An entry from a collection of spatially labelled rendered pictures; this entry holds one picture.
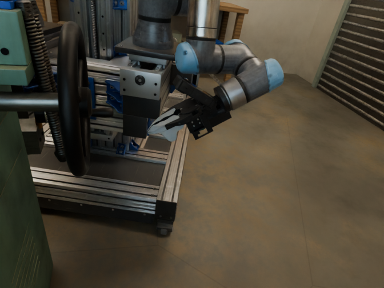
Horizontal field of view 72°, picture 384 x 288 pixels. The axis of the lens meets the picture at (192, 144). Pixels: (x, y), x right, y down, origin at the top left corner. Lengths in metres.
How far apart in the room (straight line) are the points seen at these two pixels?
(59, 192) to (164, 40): 0.78
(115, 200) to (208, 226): 0.49
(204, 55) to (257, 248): 0.99
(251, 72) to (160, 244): 0.90
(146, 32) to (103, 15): 0.21
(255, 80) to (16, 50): 0.49
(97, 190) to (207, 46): 0.79
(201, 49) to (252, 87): 0.15
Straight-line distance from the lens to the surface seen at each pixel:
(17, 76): 0.57
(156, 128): 0.65
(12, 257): 0.80
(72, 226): 1.40
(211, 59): 0.68
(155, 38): 0.98
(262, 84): 0.67
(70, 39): 0.47
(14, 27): 0.56
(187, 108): 0.65
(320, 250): 1.55
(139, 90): 0.91
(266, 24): 4.17
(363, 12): 3.83
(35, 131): 0.87
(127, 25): 1.21
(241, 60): 0.72
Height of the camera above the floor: 1.04
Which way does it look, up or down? 32 degrees down
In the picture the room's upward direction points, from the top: 9 degrees clockwise
